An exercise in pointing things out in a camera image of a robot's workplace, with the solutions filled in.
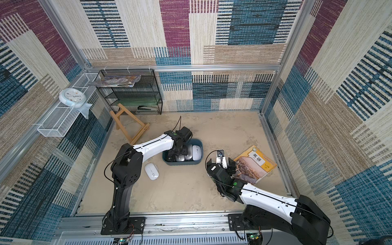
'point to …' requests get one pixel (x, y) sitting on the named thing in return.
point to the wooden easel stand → (120, 126)
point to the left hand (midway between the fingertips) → (181, 152)
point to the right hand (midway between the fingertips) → (219, 158)
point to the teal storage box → (191, 141)
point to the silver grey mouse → (180, 158)
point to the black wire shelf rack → (147, 87)
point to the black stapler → (144, 107)
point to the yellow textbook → (252, 164)
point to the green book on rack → (138, 101)
